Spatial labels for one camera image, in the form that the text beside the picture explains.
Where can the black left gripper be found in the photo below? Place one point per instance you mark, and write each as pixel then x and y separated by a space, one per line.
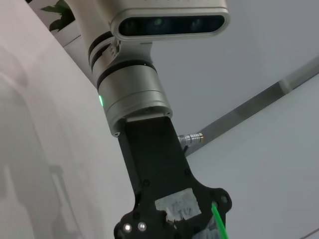
pixel 154 161

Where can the transparent document bag green zip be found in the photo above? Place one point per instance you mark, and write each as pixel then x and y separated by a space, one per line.
pixel 217 217

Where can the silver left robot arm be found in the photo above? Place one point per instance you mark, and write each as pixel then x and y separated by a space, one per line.
pixel 132 87

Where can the white tape patch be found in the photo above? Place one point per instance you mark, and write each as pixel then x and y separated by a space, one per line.
pixel 178 204

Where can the green leafy plant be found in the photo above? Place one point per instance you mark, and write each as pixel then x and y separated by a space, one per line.
pixel 61 13

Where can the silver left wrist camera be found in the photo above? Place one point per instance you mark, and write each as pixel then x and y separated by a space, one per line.
pixel 172 23

